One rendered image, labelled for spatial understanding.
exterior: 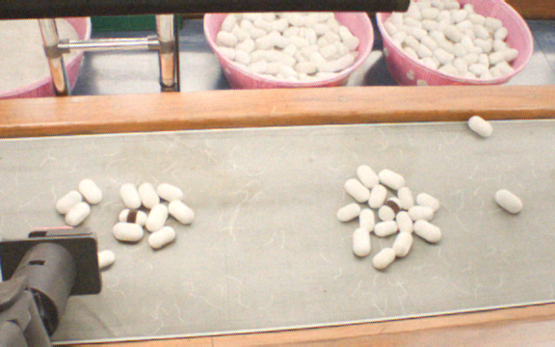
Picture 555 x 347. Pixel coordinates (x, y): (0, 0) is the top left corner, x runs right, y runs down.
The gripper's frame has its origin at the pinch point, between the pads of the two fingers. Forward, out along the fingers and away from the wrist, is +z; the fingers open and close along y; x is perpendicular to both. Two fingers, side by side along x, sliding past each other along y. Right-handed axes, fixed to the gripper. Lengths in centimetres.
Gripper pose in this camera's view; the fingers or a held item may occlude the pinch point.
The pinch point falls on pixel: (65, 236)
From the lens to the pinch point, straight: 76.5
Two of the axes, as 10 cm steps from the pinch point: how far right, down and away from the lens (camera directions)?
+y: -9.9, 0.5, -1.3
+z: -1.4, -2.7, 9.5
